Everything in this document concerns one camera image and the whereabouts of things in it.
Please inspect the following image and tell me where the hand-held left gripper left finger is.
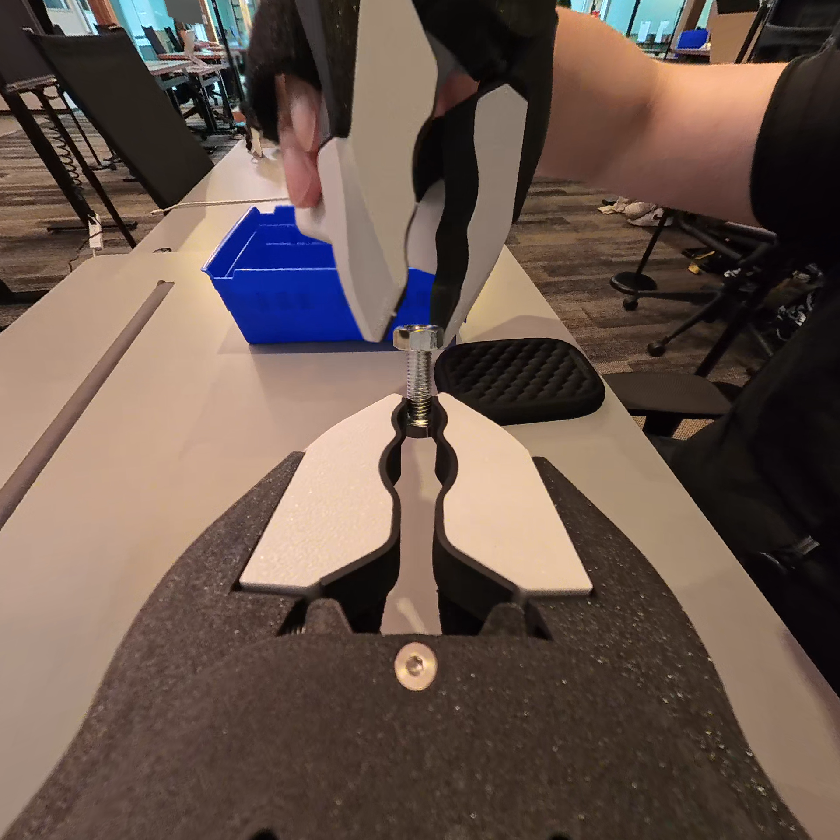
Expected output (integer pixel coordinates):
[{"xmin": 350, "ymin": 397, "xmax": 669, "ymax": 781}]
[{"xmin": 238, "ymin": 392, "xmax": 404, "ymax": 599}]

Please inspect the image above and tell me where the black panel stand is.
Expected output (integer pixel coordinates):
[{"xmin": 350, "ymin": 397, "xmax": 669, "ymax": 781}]
[
  {"xmin": 26, "ymin": 29, "xmax": 214, "ymax": 211},
  {"xmin": 0, "ymin": 0, "xmax": 139, "ymax": 250}
]

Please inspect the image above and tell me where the blue plastic bin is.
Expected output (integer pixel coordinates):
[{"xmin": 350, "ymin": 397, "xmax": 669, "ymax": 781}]
[{"xmin": 201, "ymin": 205, "xmax": 468, "ymax": 345}]

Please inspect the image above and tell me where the person's right hand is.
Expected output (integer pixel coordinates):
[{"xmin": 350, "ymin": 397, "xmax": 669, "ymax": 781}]
[{"xmin": 276, "ymin": 71, "xmax": 327, "ymax": 210}]

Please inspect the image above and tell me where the black coiled cable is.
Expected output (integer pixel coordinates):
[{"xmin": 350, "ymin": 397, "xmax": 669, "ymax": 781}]
[{"xmin": 47, "ymin": 108, "xmax": 89, "ymax": 201}]

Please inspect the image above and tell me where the person's right forearm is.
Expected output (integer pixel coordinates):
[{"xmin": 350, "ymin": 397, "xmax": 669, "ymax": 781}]
[{"xmin": 538, "ymin": 7, "xmax": 788, "ymax": 227}]

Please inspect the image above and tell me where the steel hex bolt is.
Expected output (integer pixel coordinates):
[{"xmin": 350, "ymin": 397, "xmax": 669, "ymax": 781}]
[{"xmin": 394, "ymin": 325, "xmax": 436, "ymax": 424}]

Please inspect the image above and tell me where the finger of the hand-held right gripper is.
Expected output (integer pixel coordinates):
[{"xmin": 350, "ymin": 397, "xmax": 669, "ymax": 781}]
[
  {"xmin": 412, "ymin": 84, "xmax": 529, "ymax": 345},
  {"xmin": 317, "ymin": 0, "xmax": 462, "ymax": 343}
]

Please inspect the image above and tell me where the white cord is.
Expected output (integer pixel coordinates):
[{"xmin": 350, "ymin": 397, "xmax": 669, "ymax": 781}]
[{"xmin": 151, "ymin": 196, "xmax": 291, "ymax": 217}]

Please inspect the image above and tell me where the white cloth heap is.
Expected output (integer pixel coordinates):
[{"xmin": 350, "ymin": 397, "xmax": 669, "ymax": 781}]
[{"xmin": 597, "ymin": 196, "xmax": 676, "ymax": 228}]

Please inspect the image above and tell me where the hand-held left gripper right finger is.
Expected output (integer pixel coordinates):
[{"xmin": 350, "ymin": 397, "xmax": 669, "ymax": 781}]
[{"xmin": 433, "ymin": 392, "xmax": 595, "ymax": 601}]

